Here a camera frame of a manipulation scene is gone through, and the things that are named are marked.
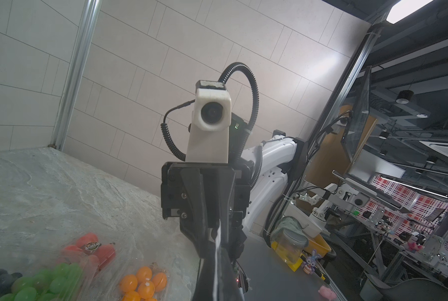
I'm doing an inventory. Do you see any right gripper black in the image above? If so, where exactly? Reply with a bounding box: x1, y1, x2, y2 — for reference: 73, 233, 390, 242
161, 161, 253, 260

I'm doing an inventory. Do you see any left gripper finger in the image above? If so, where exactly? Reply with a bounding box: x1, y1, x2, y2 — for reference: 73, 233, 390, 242
201, 242, 244, 300

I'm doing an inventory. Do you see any white sticker sheet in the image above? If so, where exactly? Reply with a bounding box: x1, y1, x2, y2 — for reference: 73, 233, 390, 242
213, 223, 221, 301

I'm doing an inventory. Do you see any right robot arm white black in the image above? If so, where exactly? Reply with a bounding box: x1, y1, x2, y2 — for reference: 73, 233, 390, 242
161, 62, 305, 262

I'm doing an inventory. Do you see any clear orange fruit box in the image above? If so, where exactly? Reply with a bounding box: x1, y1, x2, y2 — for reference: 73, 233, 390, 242
112, 262, 171, 300

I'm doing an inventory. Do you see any yellow tray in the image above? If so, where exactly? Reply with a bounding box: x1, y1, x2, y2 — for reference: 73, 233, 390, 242
271, 235, 332, 272

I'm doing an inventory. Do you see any clear plastic jar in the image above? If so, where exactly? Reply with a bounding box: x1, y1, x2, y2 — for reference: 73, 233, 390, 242
273, 229, 309, 265

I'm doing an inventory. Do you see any purple bunny toy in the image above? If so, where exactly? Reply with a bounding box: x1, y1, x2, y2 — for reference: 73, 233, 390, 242
303, 249, 322, 275

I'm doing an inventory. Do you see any pink small toy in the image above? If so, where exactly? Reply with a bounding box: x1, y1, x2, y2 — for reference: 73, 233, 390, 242
318, 285, 338, 301

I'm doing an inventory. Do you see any round sticker on strawberries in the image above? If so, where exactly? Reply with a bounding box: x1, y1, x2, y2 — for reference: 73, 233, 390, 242
82, 242, 102, 253

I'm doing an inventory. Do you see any clear grape box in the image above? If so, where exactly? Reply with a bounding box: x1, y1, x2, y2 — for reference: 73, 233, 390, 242
0, 247, 98, 300

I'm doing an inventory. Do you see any cluttered workbench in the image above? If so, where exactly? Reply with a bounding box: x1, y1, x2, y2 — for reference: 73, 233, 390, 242
283, 67, 448, 294

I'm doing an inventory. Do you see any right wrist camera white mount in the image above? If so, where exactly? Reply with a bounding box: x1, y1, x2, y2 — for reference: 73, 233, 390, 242
185, 80, 231, 164

